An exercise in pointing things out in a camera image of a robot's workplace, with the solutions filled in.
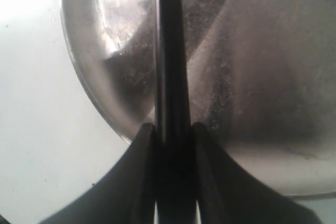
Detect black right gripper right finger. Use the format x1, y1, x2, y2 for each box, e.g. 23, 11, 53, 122
192, 123, 320, 223

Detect round steel plate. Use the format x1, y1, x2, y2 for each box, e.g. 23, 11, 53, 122
61, 0, 335, 197

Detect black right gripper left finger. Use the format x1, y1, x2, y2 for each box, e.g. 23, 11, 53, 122
43, 123, 155, 223

